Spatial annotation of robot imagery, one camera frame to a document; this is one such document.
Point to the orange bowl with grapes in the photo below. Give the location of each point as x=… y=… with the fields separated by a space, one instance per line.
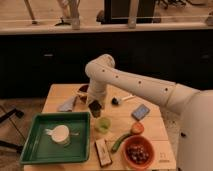
x=138 y=153

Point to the green cucumber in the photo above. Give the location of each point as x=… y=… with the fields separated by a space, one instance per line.
x=118 y=142

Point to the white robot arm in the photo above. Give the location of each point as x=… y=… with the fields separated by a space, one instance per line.
x=195 y=145

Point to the grey folded cloth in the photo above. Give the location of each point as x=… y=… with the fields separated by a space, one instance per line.
x=68 y=105

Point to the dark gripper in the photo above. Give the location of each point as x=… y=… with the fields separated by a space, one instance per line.
x=95 y=109

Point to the green plastic tray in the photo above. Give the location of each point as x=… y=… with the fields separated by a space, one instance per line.
x=39 y=148

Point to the blue rectangular sponge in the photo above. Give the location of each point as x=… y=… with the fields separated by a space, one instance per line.
x=140 y=112

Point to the translucent green cup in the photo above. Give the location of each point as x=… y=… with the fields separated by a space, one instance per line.
x=102 y=125

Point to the brown white rectangular box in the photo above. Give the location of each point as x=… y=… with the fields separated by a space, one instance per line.
x=103 y=153

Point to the white measuring cup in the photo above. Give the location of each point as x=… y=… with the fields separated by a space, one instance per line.
x=59 y=134

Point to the red tomato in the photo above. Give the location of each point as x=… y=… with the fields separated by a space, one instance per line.
x=137 y=128

